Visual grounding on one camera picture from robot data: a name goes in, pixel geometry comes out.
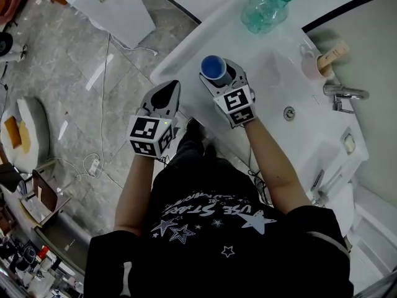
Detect white round ottoman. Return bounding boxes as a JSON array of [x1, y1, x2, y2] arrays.
[[0, 96, 51, 174]]

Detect beige tube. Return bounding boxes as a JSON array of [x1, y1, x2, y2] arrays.
[[318, 40, 351, 75]]

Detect cluttered shelf of items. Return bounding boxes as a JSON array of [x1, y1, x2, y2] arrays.
[[0, 228, 85, 298]]

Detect blue cup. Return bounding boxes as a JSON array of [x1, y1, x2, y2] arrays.
[[200, 55, 234, 86]]

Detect green glass jar container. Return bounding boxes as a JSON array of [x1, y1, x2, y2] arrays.
[[241, 0, 297, 35]]

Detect person's dark trousers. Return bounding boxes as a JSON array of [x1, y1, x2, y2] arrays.
[[167, 125, 225, 168]]

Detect chrome drain stopper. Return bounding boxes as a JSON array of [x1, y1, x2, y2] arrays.
[[282, 106, 297, 122]]

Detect white washbasin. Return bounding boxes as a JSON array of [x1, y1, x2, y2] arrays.
[[149, 0, 370, 204]]

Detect person's left forearm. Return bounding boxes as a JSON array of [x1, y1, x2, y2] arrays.
[[114, 153, 163, 237]]

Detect orange cushion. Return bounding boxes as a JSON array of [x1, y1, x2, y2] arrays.
[[3, 116, 32, 154]]

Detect white cable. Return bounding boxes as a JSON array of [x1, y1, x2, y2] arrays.
[[46, 32, 159, 182]]

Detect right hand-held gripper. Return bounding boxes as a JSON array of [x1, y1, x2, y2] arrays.
[[198, 58, 259, 128]]

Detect white power strip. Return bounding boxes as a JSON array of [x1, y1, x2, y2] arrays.
[[87, 158, 101, 176]]

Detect chrome faucet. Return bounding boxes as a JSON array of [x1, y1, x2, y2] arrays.
[[323, 83, 370, 114]]

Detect person's right forearm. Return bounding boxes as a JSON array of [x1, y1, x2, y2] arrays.
[[244, 117, 313, 215]]

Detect brown chair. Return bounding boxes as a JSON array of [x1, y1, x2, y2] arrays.
[[19, 168, 73, 228]]

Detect soap dish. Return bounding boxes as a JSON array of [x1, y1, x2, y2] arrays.
[[340, 128, 357, 155]]

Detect white flat panel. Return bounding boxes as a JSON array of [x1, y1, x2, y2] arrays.
[[58, 0, 158, 50]]

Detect black cable bundle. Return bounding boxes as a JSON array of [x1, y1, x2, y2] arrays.
[[247, 168, 274, 205]]

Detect pink mug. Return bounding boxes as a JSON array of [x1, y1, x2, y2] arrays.
[[298, 43, 336, 81]]

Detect person's black shoe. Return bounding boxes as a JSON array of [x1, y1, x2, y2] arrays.
[[185, 117, 204, 138]]

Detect black wheel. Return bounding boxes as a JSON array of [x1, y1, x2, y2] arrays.
[[0, 31, 14, 57]]

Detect person's black star t-shirt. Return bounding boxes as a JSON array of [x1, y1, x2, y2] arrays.
[[83, 156, 355, 298]]

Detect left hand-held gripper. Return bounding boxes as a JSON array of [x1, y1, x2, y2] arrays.
[[127, 79, 182, 160]]

